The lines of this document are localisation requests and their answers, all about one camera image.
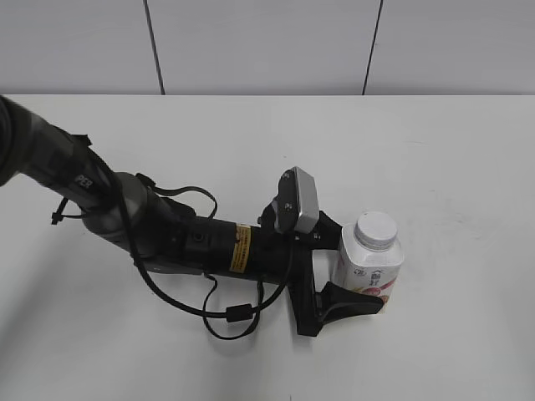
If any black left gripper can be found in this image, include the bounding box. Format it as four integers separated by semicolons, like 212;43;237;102
258;204;385;337

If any white yili changqing yogurt bottle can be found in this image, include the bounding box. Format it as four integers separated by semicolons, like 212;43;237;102
331;222;405;303

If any white plastic bottle cap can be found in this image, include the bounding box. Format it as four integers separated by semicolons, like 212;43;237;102
354;211;398;251

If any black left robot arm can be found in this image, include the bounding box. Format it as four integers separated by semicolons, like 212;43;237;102
1;98;385;337

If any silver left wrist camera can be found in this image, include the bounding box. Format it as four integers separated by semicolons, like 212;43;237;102
273;166;319;234

